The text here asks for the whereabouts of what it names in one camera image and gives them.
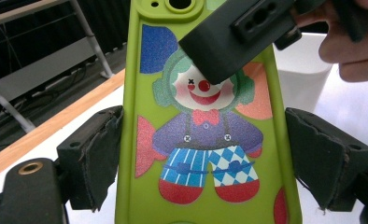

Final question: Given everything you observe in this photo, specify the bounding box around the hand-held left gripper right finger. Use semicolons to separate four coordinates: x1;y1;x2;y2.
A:
285;107;368;212

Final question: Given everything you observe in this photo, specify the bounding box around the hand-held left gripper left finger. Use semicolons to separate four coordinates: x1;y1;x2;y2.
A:
56;105;124;212

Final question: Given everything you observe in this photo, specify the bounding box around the green clown phone case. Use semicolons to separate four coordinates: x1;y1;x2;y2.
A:
115;0;303;224

